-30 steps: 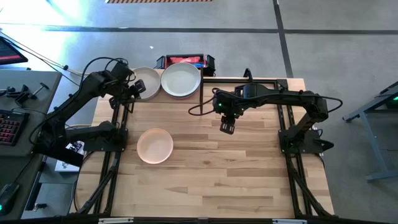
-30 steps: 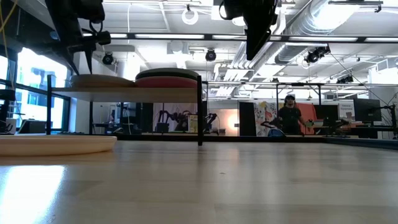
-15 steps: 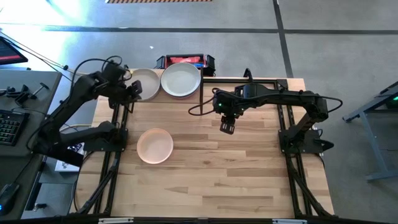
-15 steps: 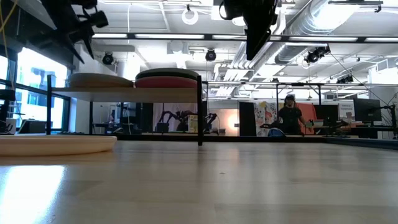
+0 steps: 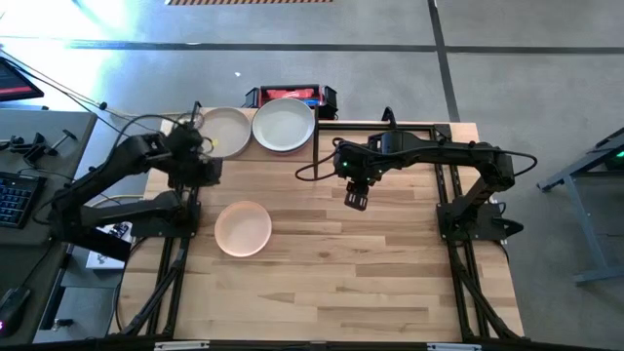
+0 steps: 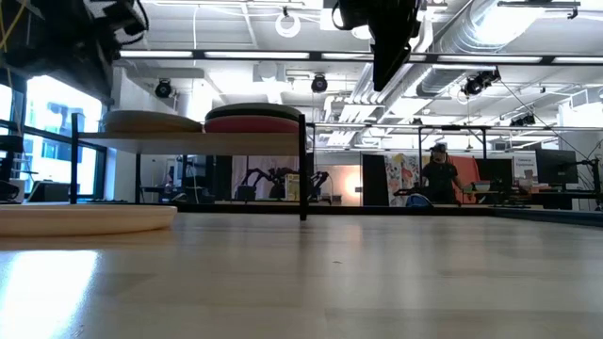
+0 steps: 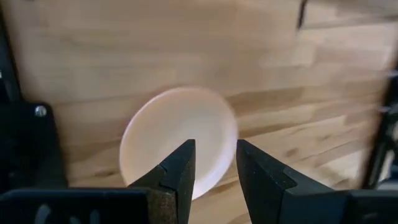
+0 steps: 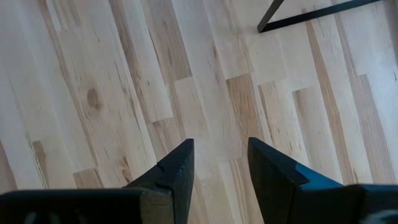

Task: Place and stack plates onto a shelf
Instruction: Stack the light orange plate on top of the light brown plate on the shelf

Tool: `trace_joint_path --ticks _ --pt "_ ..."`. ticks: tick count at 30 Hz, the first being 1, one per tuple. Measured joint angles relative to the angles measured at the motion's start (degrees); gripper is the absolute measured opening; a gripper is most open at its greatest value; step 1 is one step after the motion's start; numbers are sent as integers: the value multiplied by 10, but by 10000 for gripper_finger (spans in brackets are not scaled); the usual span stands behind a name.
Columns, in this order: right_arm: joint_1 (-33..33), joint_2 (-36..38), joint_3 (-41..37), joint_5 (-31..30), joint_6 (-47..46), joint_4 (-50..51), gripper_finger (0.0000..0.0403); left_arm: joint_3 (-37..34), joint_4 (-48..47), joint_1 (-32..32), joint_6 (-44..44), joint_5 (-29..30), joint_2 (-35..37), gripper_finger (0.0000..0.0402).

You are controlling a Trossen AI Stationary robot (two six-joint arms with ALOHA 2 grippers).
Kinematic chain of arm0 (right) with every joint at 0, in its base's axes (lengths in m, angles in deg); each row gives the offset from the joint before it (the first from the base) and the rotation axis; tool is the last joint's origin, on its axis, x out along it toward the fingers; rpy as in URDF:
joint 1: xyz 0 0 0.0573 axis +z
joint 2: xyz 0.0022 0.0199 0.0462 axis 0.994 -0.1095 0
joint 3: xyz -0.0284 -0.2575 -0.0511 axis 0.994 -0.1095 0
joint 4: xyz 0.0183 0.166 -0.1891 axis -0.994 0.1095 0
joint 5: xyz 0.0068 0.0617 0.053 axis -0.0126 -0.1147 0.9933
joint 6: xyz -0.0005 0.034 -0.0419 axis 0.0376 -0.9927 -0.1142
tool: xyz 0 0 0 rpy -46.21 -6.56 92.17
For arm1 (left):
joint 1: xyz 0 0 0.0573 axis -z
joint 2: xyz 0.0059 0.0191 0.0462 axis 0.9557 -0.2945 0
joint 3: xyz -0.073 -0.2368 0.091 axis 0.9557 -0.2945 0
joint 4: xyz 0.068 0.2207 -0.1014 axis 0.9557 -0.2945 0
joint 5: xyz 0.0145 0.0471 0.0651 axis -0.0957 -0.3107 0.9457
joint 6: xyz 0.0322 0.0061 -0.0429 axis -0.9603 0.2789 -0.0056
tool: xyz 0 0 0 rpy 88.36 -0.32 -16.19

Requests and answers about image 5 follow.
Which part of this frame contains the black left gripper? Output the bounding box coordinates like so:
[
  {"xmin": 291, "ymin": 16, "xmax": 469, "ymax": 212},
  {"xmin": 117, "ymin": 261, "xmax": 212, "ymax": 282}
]
[{"xmin": 164, "ymin": 124, "xmax": 224, "ymax": 190}]

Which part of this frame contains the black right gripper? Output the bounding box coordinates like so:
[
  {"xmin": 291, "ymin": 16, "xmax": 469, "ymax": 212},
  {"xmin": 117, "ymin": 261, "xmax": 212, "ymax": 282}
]
[{"xmin": 332, "ymin": 133, "xmax": 387, "ymax": 213}]

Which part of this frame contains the beige pink plate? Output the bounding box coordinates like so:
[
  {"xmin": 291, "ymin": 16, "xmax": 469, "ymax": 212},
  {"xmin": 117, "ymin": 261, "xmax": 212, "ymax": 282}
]
[{"xmin": 198, "ymin": 106, "xmax": 253, "ymax": 160}]

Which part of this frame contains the off-white plate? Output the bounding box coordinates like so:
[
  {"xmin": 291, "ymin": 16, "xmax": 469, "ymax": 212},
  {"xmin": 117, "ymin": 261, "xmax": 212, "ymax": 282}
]
[{"xmin": 251, "ymin": 97, "xmax": 316, "ymax": 153}]

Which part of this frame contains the pale pink plate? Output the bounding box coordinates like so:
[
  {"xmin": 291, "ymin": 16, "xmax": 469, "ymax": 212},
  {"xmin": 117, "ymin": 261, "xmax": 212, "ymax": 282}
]
[{"xmin": 214, "ymin": 200, "xmax": 273, "ymax": 258}]

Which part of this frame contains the red black toolbox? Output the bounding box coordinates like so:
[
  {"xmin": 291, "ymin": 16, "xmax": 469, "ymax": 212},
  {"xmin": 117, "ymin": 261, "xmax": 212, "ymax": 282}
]
[{"xmin": 243, "ymin": 83, "xmax": 339, "ymax": 121}]

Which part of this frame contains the white box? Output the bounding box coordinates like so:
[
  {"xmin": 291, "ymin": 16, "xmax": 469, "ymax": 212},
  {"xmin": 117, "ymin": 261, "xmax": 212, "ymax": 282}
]
[{"xmin": 86, "ymin": 221, "xmax": 134, "ymax": 271}]

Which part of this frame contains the black desk clamp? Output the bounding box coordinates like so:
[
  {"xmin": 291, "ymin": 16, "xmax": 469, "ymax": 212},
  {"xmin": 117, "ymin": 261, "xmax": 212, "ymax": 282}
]
[{"xmin": 0, "ymin": 129, "xmax": 79, "ymax": 166}]

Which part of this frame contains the black backlit keyboard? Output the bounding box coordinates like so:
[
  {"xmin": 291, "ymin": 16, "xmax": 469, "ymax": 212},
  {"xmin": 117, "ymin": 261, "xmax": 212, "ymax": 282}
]
[{"xmin": 0, "ymin": 171, "xmax": 48, "ymax": 230}]

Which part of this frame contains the grey desk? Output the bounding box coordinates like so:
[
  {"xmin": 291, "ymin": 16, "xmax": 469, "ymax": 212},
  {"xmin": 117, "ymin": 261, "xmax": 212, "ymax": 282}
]
[{"xmin": 0, "ymin": 109, "xmax": 98, "ymax": 351}]

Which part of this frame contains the dark desk monitor screen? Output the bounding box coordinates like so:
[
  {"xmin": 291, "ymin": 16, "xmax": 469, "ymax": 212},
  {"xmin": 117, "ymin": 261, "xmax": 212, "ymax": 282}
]
[{"xmin": 0, "ymin": 56, "xmax": 46, "ymax": 103}]

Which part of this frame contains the grey metal stand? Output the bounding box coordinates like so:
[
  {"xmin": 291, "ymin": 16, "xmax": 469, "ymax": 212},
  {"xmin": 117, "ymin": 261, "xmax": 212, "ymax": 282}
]
[{"xmin": 535, "ymin": 127, "xmax": 624, "ymax": 287}]

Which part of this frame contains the black computer mouse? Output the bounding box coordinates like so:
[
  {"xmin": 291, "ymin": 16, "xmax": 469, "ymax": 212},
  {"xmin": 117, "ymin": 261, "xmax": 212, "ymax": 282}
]
[{"xmin": 0, "ymin": 287, "xmax": 32, "ymax": 338}]

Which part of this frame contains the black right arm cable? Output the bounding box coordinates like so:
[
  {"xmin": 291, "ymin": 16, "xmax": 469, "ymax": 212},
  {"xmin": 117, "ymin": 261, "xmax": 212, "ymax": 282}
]
[{"xmin": 293, "ymin": 137, "xmax": 342, "ymax": 183}]

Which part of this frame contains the silver aluminium bracket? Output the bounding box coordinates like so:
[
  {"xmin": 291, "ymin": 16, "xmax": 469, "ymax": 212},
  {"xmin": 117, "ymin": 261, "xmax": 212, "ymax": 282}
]
[
  {"xmin": 153, "ymin": 340, "xmax": 212, "ymax": 351},
  {"xmin": 426, "ymin": 342, "xmax": 483, "ymax": 351}
]

